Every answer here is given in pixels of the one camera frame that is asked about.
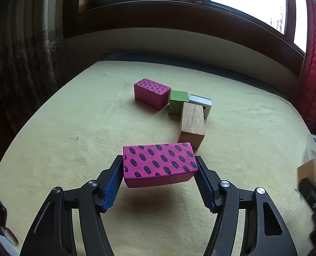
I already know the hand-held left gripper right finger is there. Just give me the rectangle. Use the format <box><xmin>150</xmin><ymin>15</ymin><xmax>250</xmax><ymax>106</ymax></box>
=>
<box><xmin>195</xmin><ymin>155</ymin><xmax>298</xmax><ymax>256</ymax></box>

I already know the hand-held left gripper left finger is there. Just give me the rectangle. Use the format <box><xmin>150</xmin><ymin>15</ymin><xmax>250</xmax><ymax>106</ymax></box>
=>
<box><xmin>19</xmin><ymin>155</ymin><xmax>124</xmax><ymax>256</ymax></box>

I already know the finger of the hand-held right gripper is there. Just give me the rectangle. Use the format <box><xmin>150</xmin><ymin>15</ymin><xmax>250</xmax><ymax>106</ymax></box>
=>
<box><xmin>299</xmin><ymin>177</ymin><xmax>316</xmax><ymax>210</ymax></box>

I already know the brown wooden cube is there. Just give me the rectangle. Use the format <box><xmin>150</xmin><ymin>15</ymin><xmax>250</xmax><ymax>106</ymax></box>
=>
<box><xmin>297</xmin><ymin>159</ymin><xmax>316</xmax><ymax>190</ymax></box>

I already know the clear plastic container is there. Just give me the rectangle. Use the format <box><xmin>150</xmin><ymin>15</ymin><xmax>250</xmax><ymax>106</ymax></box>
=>
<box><xmin>303</xmin><ymin>134</ymin><xmax>316</xmax><ymax>166</ymax></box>

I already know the pink dotted wooden block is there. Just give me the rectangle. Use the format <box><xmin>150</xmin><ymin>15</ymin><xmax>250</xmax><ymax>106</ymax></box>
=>
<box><xmin>122</xmin><ymin>142</ymin><xmax>199</xmax><ymax>189</ymax></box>
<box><xmin>134</xmin><ymin>78</ymin><xmax>172</xmax><ymax>111</ymax></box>

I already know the long natural wooden block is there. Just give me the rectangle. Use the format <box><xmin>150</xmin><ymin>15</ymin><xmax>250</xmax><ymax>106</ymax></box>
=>
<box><xmin>177</xmin><ymin>102</ymin><xmax>206</xmax><ymax>150</ymax></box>

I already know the white grey wooden block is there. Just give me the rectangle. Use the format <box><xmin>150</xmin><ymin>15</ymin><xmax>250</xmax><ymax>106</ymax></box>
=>
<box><xmin>189</xmin><ymin>94</ymin><xmax>213</xmax><ymax>119</ymax></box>

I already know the green wooden block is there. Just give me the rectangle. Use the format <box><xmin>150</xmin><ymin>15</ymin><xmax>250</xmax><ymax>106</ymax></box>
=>
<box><xmin>168</xmin><ymin>90</ymin><xmax>190</xmax><ymax>116</ymax></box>

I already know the yellow blanket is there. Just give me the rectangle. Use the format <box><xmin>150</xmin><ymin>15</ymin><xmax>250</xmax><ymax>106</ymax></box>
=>
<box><xmin>0</xmin><ymin>60</ymin><xmax>316</xmax><ymax>256</ymax></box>

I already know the white box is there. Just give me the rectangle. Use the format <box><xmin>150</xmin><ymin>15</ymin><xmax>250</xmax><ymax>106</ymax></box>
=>
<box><xmin>0</xmin><ymin>234</ymin><xmax>18</xmax><ymax>250</ymax></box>

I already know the patterned brown curtain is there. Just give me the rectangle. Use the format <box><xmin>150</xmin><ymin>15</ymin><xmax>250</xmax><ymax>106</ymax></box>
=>
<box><xmin>0</xmin><ymin>0</ymin><xmax>68</xmax><ymax>142</ymax></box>

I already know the dark wooden window frame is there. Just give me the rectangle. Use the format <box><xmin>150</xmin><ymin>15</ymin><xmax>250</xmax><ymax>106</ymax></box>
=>
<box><xmin>63</xmin><ymin>0</ymin><xmax>308</xmax><ymax>57</ymax></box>

